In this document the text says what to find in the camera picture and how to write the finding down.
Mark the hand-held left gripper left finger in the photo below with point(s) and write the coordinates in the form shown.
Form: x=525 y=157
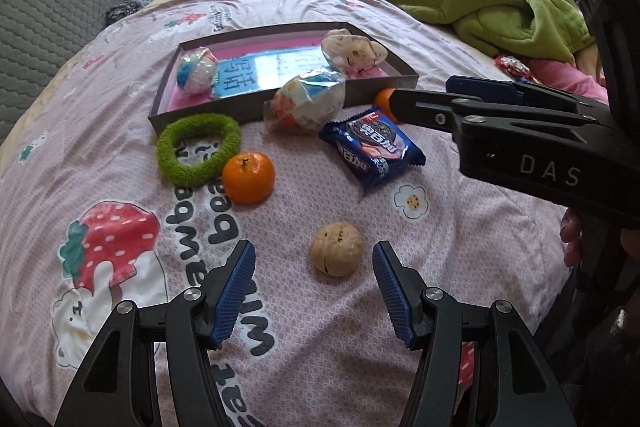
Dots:
x=235 y=297

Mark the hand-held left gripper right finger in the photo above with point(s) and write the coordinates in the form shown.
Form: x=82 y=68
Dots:
x=392 y=297

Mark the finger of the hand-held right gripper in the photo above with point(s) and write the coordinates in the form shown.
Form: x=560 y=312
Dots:
x=480 y=87
x=425 y=109

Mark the orange mandarin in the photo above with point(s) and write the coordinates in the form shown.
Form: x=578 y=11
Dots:
x=384 y=103
x=248 y=179

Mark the blue cookie packet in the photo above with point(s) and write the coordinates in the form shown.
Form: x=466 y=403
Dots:
x=370 y=147

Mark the walnut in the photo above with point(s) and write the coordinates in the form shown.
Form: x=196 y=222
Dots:
x=336 y=249

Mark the grey tray with pink inside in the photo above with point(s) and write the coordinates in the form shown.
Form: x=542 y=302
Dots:
x=260 y=42

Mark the person's right hand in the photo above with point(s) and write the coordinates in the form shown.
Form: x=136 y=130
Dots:
x=571 y=234

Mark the red candy wrapper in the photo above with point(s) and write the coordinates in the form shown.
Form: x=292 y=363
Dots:
x=512 y=67

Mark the pink cloth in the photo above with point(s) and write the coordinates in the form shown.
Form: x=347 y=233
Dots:
x=565 y=79

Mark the beige hair scrunchie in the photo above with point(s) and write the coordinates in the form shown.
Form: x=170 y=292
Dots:
x=345 y=47

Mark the printed pink bed sheet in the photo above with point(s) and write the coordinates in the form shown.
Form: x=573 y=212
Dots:
x=300 y=212

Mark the round wrapped snack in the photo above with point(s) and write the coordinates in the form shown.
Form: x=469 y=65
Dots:
x=197 y=72
x=310 y=99

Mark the green fuzzy hair scrunchie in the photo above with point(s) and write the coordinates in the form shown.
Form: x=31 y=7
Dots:
x=170 y=157

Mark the dark patterned cloth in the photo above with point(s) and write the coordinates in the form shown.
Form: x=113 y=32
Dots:
x=130 y=9

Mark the grey quilted headboard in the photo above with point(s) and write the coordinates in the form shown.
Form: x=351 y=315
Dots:
x=50 y=17

